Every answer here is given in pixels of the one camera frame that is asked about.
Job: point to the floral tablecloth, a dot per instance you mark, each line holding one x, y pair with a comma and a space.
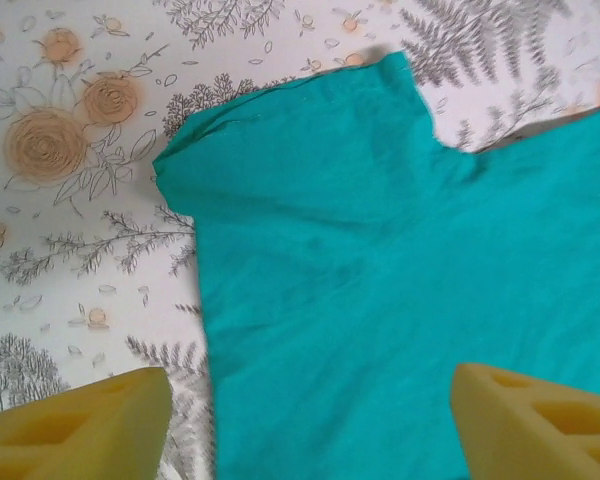
80, 250

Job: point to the teal t-shirt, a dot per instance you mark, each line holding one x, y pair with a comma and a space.
355, 250

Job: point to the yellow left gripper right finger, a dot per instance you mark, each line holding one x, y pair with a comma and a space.
530, 430

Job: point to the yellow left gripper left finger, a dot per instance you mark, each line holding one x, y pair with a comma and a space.
80, 430

